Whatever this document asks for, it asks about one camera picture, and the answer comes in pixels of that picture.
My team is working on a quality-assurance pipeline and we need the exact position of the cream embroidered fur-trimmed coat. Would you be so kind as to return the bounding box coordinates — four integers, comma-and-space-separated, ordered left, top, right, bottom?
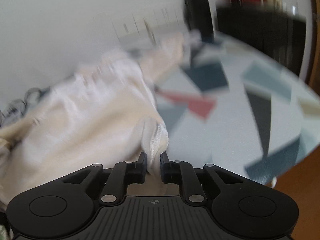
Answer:
1, 33, 201, 209

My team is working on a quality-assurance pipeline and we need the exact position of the black cable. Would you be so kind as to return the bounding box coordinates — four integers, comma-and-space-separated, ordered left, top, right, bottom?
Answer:
0, 87, 51, 128

